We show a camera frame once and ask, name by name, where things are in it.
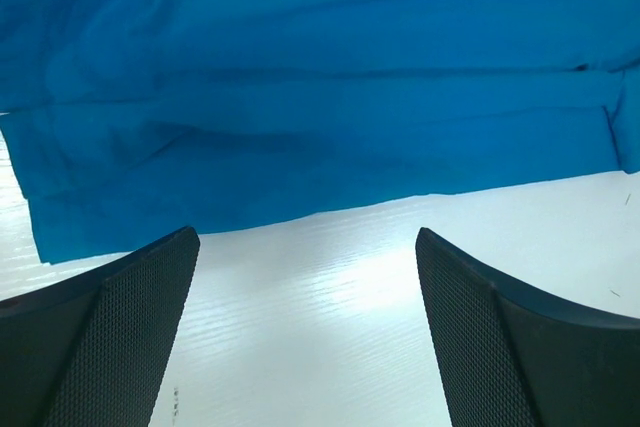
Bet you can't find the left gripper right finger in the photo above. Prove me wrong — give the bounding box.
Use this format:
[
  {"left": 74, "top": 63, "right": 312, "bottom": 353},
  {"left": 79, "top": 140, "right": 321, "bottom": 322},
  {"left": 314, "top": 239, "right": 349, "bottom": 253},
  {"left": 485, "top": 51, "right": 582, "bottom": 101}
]
[{"left": 415, "top": 228, "right": 639, "bottom": 427}]

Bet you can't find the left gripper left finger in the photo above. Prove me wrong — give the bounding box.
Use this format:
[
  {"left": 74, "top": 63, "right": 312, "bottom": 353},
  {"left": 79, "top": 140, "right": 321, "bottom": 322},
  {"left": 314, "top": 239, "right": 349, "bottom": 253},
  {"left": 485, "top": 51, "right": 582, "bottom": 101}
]
[{"left": 1, "top": 227, "right": 200, "bottom": 426}]

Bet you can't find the blue t shirt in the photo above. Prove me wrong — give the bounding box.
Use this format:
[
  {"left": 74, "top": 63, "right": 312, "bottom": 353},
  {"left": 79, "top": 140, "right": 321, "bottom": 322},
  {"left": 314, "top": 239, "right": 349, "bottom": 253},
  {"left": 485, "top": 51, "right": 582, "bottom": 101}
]
[{"left": 1, "top": 0, "right": 639, "bottom": 263}]

